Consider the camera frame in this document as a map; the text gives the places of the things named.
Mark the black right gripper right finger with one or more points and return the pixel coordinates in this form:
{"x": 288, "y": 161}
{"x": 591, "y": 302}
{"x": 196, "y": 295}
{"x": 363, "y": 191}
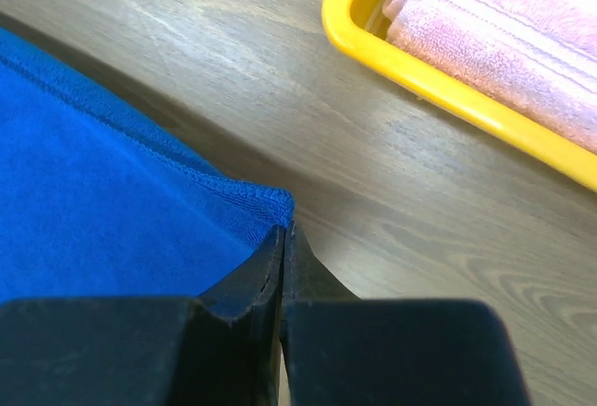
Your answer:
{"x": 343, "y": 350}

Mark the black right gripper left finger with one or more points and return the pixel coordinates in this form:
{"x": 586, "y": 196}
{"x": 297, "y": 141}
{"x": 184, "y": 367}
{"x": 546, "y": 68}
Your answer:
{"x": 219, "y": 348}

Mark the blue towel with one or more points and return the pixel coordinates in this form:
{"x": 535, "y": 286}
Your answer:
{"x": 98, "y": 200}

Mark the yellow plastic tray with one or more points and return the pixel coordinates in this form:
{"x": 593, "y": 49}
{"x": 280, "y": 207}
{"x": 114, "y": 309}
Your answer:
{"x": 356, "y": 28}

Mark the rolled light pink towel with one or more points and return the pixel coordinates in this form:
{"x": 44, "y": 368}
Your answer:
{"x": 537, "y": 57}

